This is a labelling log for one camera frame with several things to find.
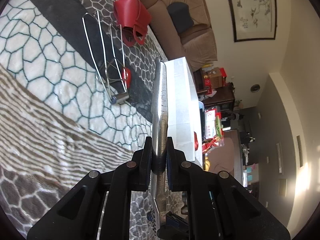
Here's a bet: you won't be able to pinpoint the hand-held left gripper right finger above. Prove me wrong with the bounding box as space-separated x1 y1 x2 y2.
165 137 292 240

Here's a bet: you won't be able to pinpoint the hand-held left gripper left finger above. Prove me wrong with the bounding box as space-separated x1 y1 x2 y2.
26 136 153 240

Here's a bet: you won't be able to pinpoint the white cardboard box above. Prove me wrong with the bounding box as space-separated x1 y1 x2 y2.
164 57 204 170

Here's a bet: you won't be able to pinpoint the red snack packet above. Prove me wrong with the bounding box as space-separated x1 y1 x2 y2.
203 140 223 155

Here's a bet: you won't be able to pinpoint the dark plastic tray clear lid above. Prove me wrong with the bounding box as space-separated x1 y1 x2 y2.
198 101 208 140

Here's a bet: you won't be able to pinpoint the white snack packet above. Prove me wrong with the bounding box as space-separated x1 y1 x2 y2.
204 109 217 140

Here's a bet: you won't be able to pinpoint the dark wooden cabinet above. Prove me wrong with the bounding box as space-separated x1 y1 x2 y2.
196 82 235 110

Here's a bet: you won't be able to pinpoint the small red packet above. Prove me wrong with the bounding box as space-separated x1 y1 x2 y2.
122 67 132 88

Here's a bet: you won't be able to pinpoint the cardboard box red flaps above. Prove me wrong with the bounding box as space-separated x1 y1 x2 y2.
204 67 228 90

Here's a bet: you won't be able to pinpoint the grey white printed blanket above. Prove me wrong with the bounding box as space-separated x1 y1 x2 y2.
0 0 190 240

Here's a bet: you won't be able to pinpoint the brown sofa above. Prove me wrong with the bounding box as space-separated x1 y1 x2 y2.
120 0 218 72

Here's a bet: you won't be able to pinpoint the black cushion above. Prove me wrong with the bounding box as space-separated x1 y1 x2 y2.
167 2 195 34

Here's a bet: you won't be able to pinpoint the red silicone cup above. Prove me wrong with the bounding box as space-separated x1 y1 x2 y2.
113 0 152 47

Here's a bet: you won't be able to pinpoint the wire whisk with red knob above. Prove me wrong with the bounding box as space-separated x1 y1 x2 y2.
82 11 129 104

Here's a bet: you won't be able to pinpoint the wall air vent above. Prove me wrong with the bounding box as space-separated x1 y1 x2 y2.
296 135 304 168

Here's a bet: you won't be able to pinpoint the framed wall painting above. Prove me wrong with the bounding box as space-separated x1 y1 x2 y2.
223 0 277 42

